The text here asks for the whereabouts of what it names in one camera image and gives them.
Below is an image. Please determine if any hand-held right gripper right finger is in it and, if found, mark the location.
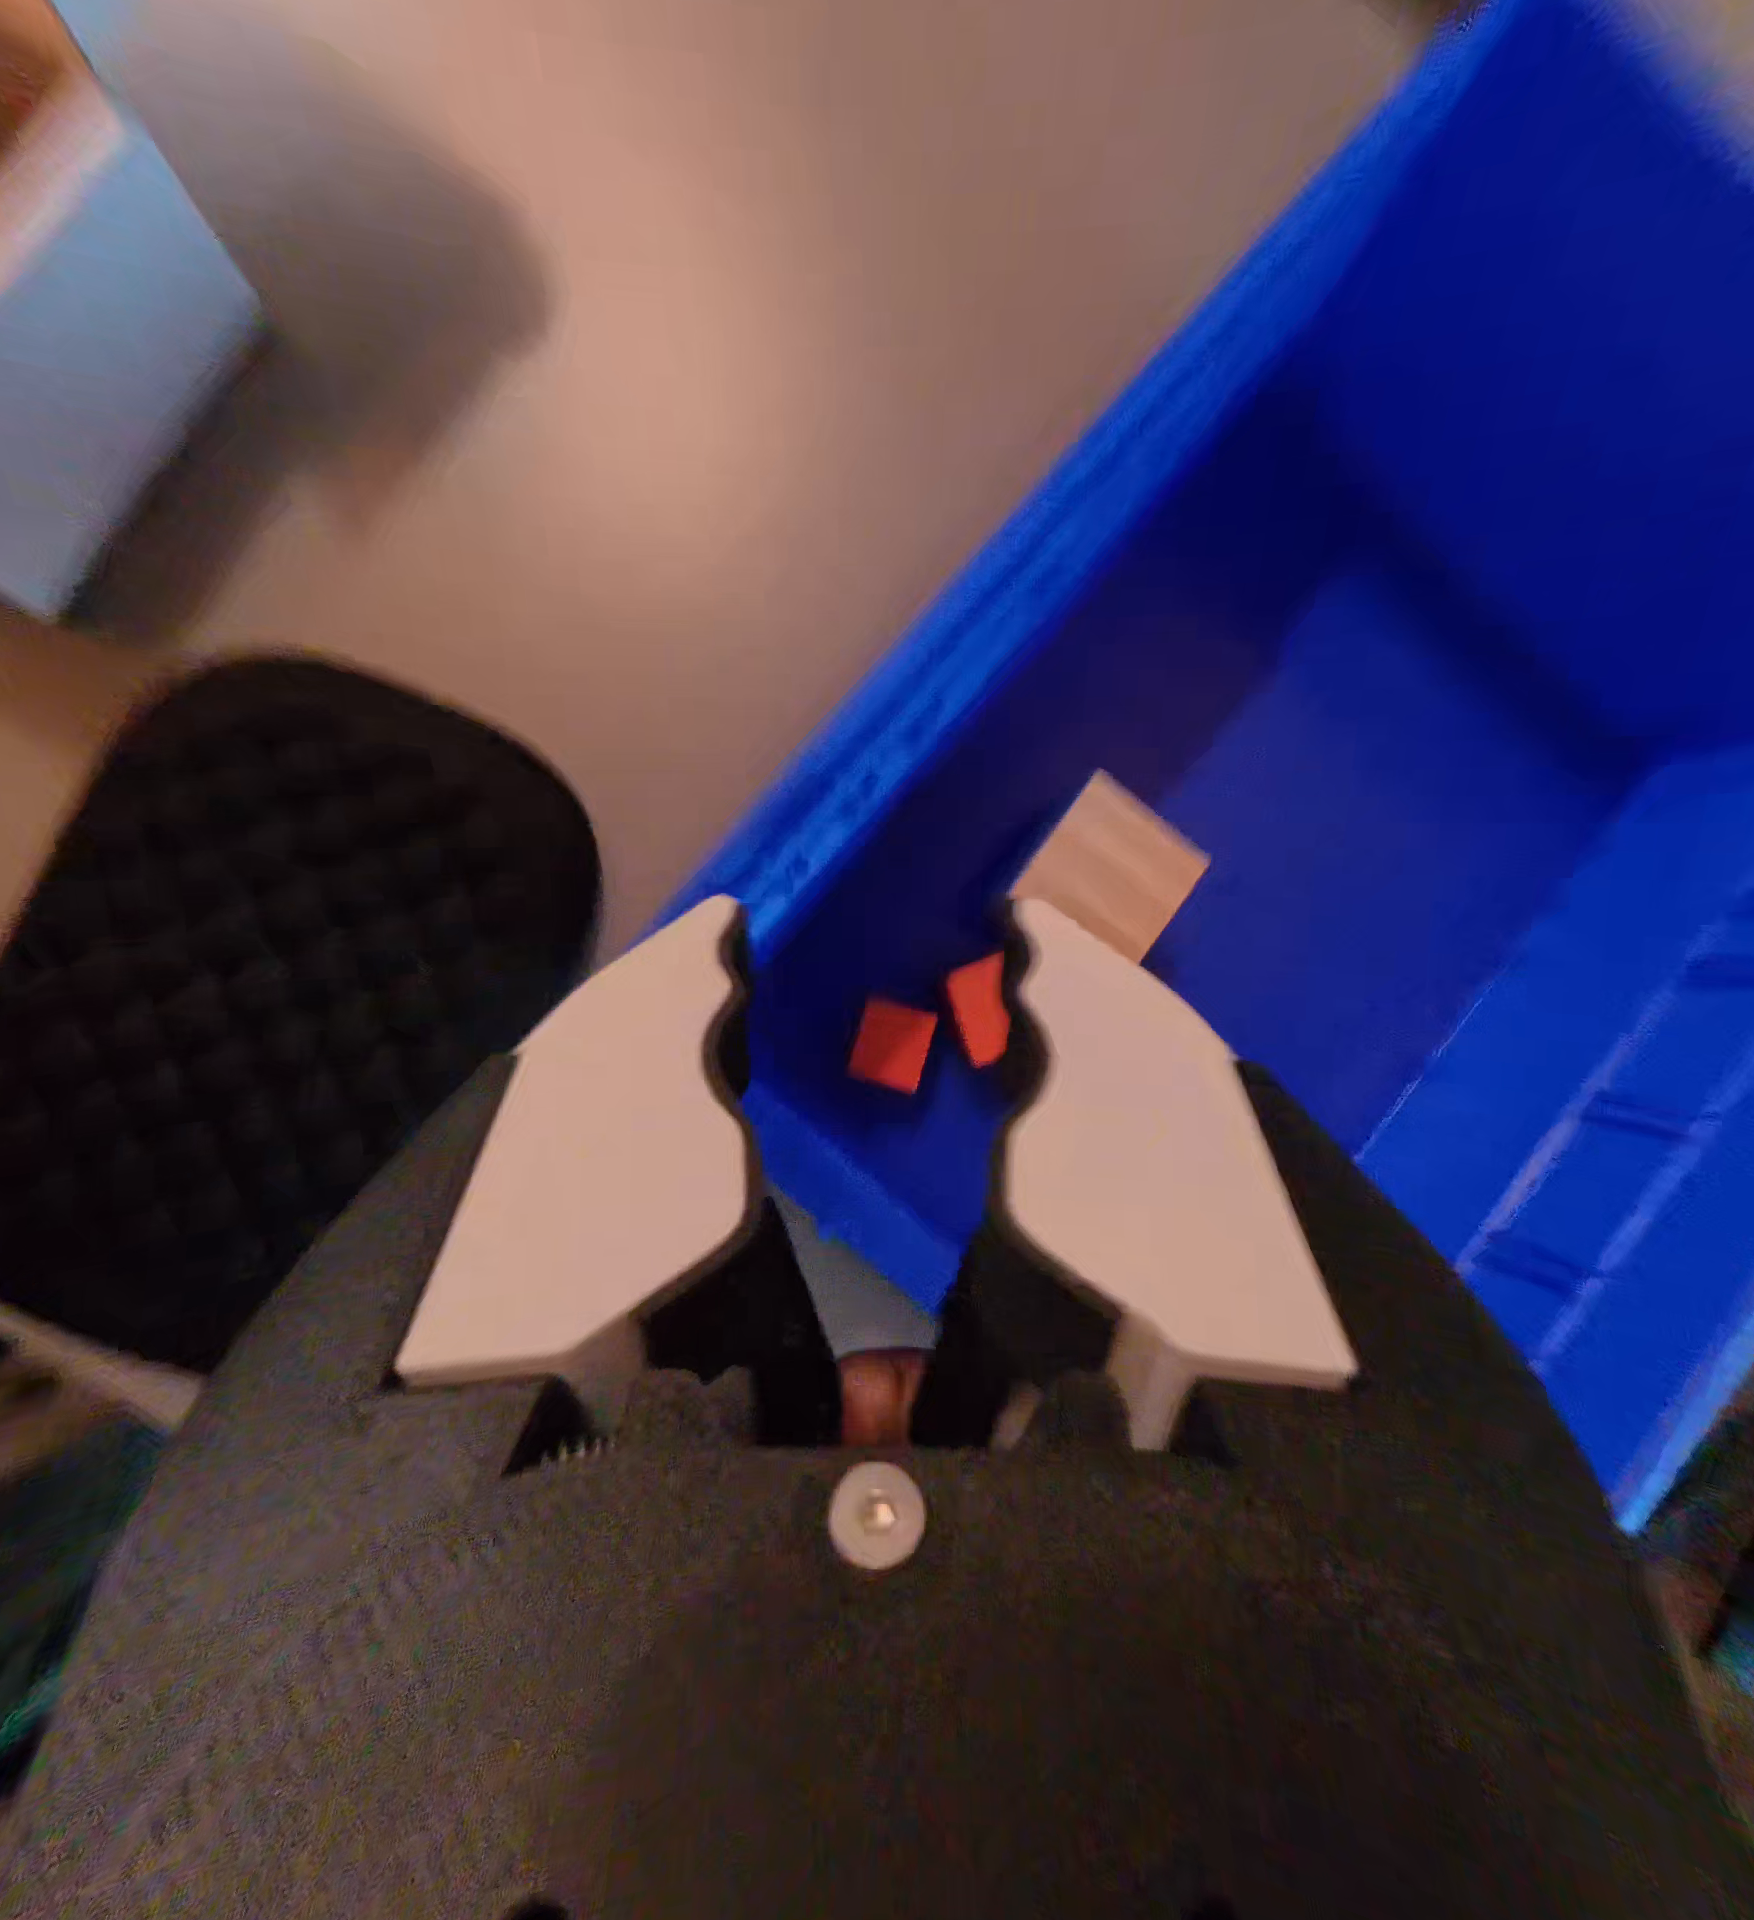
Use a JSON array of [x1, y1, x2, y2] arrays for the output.
[[986, 898, 1362, 1453]]

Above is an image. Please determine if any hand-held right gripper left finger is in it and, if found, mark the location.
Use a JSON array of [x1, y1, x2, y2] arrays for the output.
[[393, 893, 771, 1389]]

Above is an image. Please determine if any red small cube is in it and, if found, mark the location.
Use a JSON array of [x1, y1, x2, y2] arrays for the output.
[[846, 997, 940, 1093], [943, 953, 1013, 1071]]

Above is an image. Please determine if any white small cube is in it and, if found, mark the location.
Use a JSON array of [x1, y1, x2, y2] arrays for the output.
[[1012, 768, 1211, 963]]

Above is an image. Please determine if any blue plastic bin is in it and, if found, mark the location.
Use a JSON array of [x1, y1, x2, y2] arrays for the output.
[[649, 0, 1754, 1534]]

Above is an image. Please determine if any white mailer box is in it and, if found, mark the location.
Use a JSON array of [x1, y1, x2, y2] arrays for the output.
[[0, 0, 271, 623]]

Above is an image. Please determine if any person's right hand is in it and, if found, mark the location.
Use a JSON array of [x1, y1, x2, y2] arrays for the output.
[[834, 1348, 928, 1444]]

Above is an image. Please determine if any black foam pad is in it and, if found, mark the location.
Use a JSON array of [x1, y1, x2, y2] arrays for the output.
[[0, 652, 605, 1373]]

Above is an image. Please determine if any person's denim jacket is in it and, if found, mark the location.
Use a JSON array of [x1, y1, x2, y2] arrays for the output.
[[0, 1319, 174, 1848]]

